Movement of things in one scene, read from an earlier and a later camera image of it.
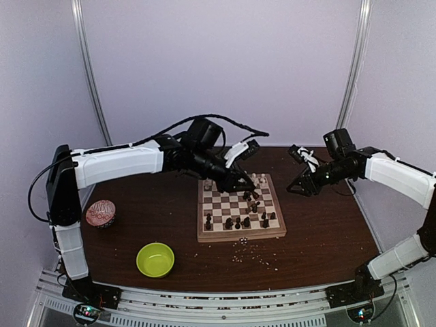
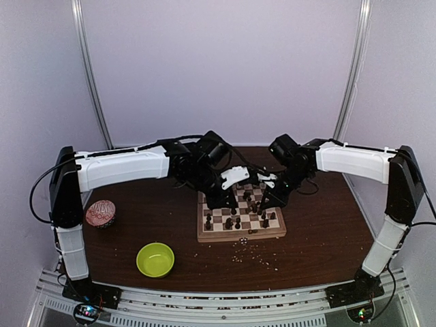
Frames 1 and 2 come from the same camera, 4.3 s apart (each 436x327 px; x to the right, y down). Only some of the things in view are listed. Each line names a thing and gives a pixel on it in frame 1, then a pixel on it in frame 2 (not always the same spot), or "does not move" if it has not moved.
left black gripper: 236,173 → 216,202
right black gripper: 306,180 → 276,200
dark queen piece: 229,223 does not move
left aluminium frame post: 77,20 does not move
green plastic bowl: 155,259 does not move
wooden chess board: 223,216 does not move
